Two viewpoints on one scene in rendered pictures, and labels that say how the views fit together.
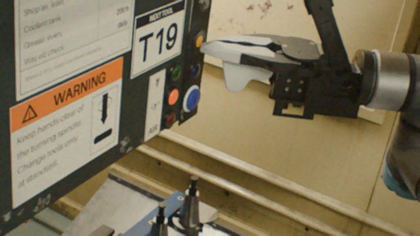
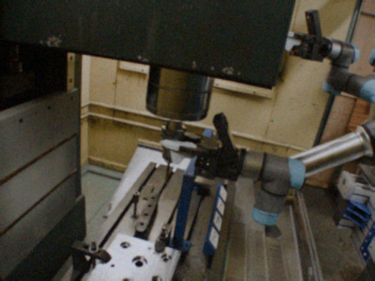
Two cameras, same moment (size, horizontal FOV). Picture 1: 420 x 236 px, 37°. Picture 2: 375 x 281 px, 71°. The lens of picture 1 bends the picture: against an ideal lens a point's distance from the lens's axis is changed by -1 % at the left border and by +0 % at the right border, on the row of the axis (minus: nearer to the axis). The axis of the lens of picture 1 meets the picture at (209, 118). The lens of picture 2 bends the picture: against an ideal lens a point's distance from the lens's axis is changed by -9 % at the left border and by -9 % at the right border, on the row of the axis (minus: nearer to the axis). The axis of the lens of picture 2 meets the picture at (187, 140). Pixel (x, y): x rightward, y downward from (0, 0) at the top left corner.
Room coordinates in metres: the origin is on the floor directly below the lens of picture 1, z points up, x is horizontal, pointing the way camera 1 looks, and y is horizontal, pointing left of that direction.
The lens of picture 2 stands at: (-0.09, 0.52, 1.71)
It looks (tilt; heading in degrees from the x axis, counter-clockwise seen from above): 24 degrees down; 342
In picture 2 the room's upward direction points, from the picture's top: 9 degrees clockwise
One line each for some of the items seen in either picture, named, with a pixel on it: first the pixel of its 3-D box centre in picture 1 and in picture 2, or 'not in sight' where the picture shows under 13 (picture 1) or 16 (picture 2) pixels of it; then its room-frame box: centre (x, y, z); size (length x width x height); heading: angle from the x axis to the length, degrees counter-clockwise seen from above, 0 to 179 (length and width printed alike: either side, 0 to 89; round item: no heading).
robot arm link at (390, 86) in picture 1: (380, 78); (327, 48); (0.75, -0.21, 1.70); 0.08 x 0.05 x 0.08; 3
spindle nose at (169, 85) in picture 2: not in sight; (179, 87); (0.57, 0.34, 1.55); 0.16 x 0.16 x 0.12
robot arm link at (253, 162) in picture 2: not in sight; (250, 163); (0.47, 0.16, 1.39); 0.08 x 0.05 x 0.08; 153
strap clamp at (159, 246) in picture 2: not in sight; (162, 242); (0.64, 0.31, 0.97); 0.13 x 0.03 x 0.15; 153
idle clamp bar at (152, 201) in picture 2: not in sight; (147, 216); (0.84, 0.33, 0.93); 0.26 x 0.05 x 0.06; 158
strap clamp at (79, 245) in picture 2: not in sight; (91, 256); (0.59, 0.55, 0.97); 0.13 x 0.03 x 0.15; 63
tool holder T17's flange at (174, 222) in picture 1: (188, 225); not in sight; (1.02, 0.01, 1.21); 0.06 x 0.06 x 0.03
